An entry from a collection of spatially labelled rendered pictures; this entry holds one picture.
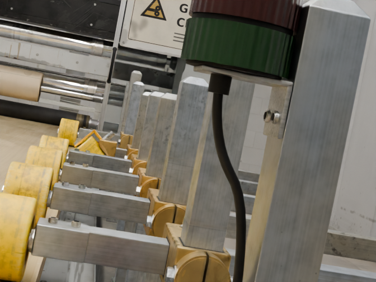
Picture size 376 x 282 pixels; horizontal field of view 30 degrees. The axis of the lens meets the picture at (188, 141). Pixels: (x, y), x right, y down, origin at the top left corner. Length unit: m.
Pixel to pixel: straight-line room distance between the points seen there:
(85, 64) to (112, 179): 1.79
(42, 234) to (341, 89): 0.37
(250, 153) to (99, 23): 6.72
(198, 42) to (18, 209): 0.34
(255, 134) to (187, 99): 8.63
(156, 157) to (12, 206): 0.49
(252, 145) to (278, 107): 9.11
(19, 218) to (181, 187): 0.28
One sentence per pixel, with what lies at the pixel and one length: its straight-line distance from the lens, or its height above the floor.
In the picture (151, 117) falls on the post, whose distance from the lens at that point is 1.37.
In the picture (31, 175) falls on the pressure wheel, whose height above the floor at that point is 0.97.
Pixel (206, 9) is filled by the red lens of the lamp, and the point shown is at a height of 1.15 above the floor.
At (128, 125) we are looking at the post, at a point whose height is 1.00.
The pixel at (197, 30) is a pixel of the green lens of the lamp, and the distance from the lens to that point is 0.37.
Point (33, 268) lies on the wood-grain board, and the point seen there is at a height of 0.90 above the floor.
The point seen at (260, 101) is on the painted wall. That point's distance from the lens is 9.49.
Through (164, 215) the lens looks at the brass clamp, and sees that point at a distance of 0.85.
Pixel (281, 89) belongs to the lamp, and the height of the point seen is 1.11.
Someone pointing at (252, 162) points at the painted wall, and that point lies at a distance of 9.52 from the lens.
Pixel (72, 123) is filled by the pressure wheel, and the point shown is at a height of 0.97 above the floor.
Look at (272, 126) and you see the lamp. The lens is 0.39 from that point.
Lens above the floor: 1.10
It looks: 3 degrees down
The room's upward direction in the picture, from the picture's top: 11 degrees clockwise
